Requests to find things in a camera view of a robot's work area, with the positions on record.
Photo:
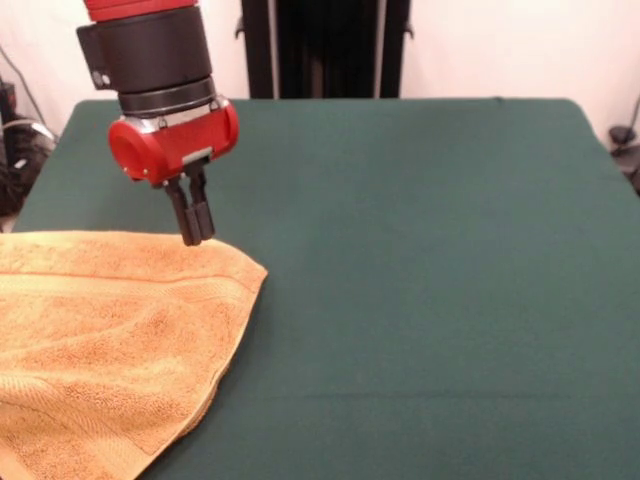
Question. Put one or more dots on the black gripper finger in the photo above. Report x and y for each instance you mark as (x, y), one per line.
(186, 220)
(202, 200)

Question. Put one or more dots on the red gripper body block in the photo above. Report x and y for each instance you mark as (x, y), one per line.
(170, 145)

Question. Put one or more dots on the tan terry towel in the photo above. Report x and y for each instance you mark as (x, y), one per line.
(100, 340)

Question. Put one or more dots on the dark green table cloth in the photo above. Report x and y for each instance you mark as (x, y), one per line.
(425, 275)

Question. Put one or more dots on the small black round object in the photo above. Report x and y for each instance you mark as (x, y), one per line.
(620, 135)

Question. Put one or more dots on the black floor object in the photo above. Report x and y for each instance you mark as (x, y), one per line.
(634, 175)

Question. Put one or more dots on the black power strip red switch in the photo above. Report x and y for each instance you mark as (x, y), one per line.
(7, 95)

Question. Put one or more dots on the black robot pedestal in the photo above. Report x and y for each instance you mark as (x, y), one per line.
(325, 50)

